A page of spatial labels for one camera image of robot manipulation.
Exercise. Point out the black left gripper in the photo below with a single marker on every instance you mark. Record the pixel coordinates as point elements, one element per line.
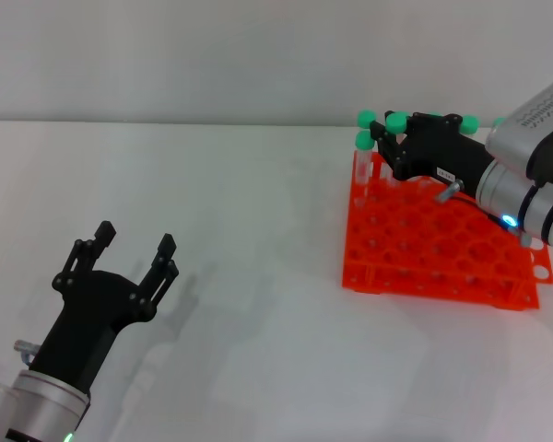
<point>92,308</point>

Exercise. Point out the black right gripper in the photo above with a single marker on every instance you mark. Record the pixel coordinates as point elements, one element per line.
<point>442,152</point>

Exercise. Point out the orange plastic test tube rack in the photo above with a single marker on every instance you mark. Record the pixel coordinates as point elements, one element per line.
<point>419,248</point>

